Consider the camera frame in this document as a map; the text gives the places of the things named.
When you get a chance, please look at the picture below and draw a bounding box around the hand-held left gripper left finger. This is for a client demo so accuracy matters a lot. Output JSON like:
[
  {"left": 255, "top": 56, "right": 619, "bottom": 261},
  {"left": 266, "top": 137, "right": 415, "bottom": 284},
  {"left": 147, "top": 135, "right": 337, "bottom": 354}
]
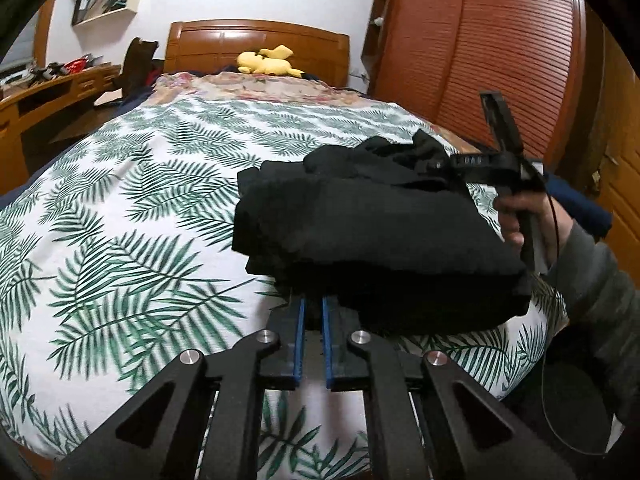
[{"left": 57, "top": 297, "right": 307, "bottom": 480}]

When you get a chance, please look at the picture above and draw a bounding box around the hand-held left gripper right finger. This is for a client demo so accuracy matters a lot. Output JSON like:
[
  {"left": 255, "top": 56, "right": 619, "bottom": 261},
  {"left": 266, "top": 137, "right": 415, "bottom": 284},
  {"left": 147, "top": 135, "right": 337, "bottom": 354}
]
[{"left": 322, "top": 295, "right": 576, "bottom": 480}]

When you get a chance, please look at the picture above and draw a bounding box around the black coat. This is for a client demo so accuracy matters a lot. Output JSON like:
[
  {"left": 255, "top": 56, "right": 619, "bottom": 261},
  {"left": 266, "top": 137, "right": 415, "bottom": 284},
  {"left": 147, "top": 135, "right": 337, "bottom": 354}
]
[{"left": 231, "top": 129, "right": 533, "bottom": 336}]

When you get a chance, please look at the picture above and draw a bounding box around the person's right forearm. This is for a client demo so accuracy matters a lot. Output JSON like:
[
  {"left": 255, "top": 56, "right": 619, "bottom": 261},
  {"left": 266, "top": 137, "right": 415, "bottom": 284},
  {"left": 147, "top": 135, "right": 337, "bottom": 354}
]
[{"left": 542, "top": 222, "right": 640, "bottom": 431}]

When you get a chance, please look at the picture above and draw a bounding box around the person's right hand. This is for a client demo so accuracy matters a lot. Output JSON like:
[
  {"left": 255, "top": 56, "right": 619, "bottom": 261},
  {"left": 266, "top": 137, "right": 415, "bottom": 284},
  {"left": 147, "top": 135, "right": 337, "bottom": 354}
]
[{"left": 492, "top": 191, "right": 576, "bottom": 266}]

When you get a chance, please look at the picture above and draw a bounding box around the wooden door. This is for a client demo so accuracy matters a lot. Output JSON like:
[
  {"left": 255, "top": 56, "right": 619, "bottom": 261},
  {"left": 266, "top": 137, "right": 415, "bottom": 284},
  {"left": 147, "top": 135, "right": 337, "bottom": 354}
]
[{"left": 582, "top": 20, "right": 640, "bottom": 261}]

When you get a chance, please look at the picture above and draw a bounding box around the wooden louvered wardrobe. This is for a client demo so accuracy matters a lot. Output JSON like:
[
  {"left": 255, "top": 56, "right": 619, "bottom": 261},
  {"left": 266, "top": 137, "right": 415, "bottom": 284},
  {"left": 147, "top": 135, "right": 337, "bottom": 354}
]
[{"left": 361, "top": 0, "right": 606, "bottom": 171}]

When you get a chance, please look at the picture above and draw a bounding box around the floral blanket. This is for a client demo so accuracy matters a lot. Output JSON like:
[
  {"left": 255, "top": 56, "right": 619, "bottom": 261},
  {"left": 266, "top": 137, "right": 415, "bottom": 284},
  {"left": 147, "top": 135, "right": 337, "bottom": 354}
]
[{"left": 150, "top": 71, "right": 461, "bottom": 151}]

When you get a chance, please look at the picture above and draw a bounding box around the yellow plush toy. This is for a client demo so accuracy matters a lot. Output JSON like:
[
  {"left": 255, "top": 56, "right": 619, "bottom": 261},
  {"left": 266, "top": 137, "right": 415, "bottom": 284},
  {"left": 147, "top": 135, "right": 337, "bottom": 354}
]
[{"left": 236, "top": 45, "right": 305, "bottom": 79}]

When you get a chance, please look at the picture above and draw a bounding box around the leaf print bed sheet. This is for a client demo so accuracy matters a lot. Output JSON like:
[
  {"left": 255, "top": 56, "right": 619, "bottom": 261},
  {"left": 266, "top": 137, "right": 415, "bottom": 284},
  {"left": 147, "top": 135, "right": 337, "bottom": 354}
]
[{"left": 0, "top": 95, "right": 571, "bottom": 480}]

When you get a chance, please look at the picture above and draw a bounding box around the wooden headboard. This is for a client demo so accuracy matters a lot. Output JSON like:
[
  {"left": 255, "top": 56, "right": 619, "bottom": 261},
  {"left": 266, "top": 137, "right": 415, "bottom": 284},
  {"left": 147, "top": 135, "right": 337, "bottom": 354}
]
[{"left": 164, "top": 20, "right": 351, "bottom": 88}]

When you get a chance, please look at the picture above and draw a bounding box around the dark chair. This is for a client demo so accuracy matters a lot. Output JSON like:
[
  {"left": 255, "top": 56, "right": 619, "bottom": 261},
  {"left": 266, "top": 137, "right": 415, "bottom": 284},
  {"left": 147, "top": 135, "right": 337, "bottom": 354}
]
[{"left": 111, "top": 37, "right": 160, "bottom": 98}]

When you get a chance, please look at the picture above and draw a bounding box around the wooden desk cabinet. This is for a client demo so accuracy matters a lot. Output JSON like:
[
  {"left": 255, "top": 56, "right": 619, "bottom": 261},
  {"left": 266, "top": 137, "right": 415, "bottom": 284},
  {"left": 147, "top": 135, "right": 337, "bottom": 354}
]
[{"left": 0, "top": 64, "right": 123, "bottom": 196}]

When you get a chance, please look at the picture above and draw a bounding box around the black tool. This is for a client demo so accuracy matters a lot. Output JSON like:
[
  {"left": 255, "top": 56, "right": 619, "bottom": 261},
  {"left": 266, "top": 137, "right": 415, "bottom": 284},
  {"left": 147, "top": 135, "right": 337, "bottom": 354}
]
[{"left": 30, "top": 62, "right": 68, "bottom": 81}]

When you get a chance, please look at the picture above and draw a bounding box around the black cable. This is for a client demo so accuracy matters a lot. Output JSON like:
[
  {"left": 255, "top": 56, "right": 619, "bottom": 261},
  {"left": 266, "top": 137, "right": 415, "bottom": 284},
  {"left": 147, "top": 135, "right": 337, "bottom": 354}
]
[{"left": 537, "top": 180, "right": 616, "bottom": 457}]

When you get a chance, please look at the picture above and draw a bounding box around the wooden window frame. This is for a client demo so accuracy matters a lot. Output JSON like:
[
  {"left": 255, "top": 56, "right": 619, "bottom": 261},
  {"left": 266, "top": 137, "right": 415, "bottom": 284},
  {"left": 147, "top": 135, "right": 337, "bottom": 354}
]
[{"left": 32, "top": 0, "right": 58, "bottom": 66}]

